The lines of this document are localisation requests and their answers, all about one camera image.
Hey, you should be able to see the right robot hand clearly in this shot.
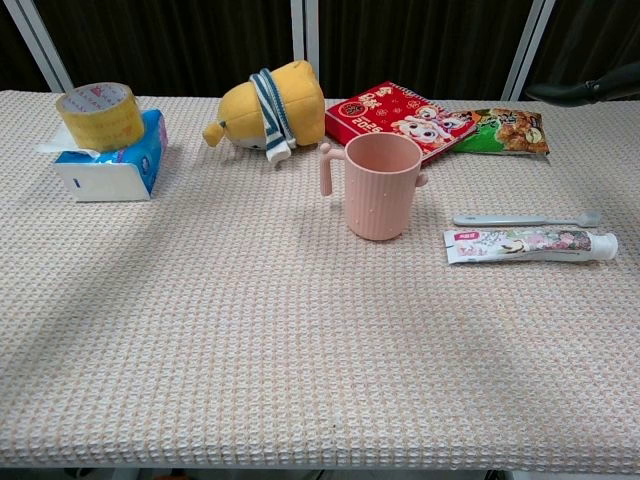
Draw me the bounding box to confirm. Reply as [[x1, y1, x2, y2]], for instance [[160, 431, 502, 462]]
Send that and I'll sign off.
[[524, 62, 640, 107]]

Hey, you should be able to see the grey toothbrush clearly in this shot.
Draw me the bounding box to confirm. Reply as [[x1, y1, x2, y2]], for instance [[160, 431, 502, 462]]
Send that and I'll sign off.
[[452, 210, 603, 229]]

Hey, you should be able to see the floral toothpaste tube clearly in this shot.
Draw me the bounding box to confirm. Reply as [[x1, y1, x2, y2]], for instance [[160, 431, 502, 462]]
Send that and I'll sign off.
[[442, 226, 620, 265]]

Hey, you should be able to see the pink ribbed plastic cup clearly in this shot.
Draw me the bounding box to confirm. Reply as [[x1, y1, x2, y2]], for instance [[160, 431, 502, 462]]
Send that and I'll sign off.
[[319, 133, 430, 242]]

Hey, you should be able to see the black pleated curtain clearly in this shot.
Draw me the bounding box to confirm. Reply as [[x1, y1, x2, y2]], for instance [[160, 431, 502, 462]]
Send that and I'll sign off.
[[524, 0, 640, 101], [29, 0, 294, 97], [318, 0, 534, 101], [0, 0, 51, 94]]

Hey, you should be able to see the green snack bag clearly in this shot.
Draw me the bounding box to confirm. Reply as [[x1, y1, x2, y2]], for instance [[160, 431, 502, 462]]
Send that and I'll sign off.
[[452, 107, 551, 157]]

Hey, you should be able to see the yellow plush toy with scarf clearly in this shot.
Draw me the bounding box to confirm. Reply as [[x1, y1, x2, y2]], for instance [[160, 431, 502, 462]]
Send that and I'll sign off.
[[202, 60, 326, 164]]

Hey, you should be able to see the beige waffle tablecloth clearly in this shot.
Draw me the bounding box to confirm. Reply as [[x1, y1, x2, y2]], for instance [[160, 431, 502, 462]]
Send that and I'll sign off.
[[0, 89, 640, 474]]

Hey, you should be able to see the blue white tissue pack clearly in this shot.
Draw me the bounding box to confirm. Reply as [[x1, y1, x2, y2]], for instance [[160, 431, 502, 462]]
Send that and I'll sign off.
[[37, 108, 169, 203]]

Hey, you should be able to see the yellow packing tape roll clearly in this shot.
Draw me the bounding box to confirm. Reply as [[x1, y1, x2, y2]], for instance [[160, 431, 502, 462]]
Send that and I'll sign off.
[[54, 83, 146, 153]]

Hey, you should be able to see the white frame post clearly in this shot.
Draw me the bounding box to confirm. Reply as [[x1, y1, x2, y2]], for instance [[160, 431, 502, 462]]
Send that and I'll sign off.
[[501, 0, 556, 101], [291, 0, 320, 99], [2, 0, 75, 94]]

